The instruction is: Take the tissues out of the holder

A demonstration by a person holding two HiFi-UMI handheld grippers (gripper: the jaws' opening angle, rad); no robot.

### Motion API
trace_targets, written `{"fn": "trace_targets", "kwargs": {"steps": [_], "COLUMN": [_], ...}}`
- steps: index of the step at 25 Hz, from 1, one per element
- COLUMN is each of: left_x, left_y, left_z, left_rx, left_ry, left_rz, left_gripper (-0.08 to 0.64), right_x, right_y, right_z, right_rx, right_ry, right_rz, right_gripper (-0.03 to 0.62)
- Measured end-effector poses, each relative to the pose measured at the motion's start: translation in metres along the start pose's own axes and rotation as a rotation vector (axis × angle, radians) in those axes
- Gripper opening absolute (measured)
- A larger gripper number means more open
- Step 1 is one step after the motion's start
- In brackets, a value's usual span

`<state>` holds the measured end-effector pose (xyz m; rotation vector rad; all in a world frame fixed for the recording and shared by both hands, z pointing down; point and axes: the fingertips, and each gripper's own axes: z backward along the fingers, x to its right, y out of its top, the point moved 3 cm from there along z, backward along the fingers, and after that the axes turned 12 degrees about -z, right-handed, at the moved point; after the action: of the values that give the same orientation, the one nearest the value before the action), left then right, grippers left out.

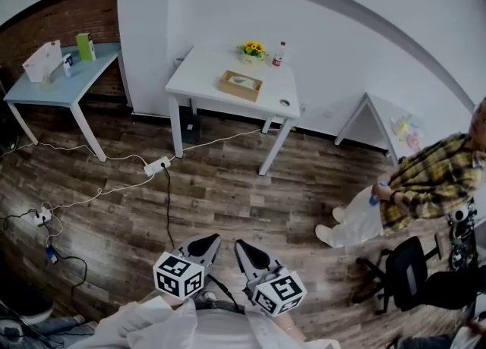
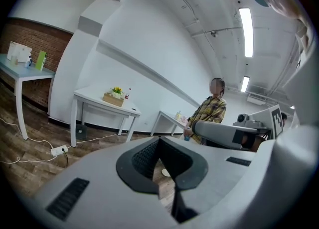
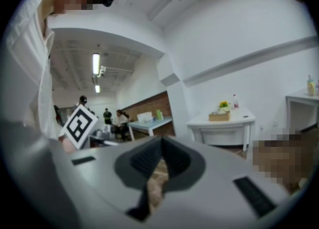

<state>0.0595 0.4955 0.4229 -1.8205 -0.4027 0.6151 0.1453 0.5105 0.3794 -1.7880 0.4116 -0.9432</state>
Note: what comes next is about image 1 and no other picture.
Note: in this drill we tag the black office chair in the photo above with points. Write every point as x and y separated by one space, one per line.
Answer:
410 275

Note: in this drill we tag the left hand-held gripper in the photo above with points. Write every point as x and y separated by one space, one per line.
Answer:
178 275

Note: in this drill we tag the sunflower pot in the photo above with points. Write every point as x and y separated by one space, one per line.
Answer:
251 53

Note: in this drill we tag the black white device stand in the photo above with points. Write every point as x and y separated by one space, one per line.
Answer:
461 237

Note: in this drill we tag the green box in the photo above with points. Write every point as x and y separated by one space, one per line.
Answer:
85 48

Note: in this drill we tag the person's grey shirt torso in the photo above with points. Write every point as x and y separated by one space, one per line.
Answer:
220 328

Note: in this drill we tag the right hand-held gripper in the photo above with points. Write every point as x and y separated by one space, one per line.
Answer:
279 292

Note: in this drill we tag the small white power strip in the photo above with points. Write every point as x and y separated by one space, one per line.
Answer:
42 217

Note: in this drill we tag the person's left forearm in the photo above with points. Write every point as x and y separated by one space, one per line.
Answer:
152 321

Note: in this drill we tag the white square table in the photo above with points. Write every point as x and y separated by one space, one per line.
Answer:
201 78

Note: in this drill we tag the person's right forearm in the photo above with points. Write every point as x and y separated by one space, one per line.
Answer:
281 330

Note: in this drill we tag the white side table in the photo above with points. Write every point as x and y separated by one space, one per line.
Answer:
379 112

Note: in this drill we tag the person's shoe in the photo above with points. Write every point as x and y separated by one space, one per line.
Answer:
208 296

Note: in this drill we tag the black box under table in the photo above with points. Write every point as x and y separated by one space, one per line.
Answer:
191 129

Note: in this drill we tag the white tissues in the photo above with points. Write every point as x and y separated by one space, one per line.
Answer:
241 81

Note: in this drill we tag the red label water bottle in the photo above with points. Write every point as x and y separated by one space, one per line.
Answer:
278 57

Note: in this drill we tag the white cardboard box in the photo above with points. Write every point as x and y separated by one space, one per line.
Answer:
40 61

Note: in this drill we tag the wooden tissue holder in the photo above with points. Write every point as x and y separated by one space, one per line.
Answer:
239 91

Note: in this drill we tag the small blue white box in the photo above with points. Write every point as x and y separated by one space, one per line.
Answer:
67 65

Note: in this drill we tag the light blue table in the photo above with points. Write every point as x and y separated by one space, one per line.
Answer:
76 82

